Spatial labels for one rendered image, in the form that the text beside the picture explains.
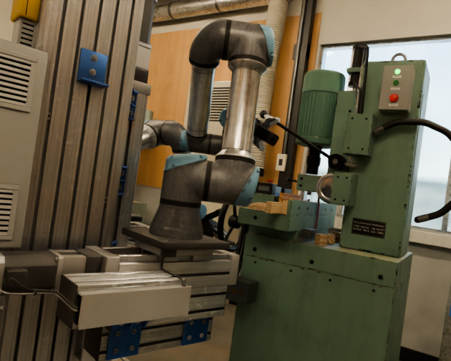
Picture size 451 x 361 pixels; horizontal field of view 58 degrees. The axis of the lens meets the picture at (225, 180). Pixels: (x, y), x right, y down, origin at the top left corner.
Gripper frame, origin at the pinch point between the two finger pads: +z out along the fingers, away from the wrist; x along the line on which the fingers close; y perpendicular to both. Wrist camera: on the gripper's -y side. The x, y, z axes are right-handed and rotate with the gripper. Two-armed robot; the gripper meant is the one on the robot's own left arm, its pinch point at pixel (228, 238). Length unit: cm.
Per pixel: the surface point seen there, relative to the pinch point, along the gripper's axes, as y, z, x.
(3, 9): 0, -302, -21
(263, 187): -34.9, 5.5, 13.9
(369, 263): -42, 59, 29
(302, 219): -37, 30, 23
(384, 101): -90, 28, 23
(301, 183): -45.5, 16.8, 9.7
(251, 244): -17.1, 21.2, 28.4
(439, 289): -26, 89, -118
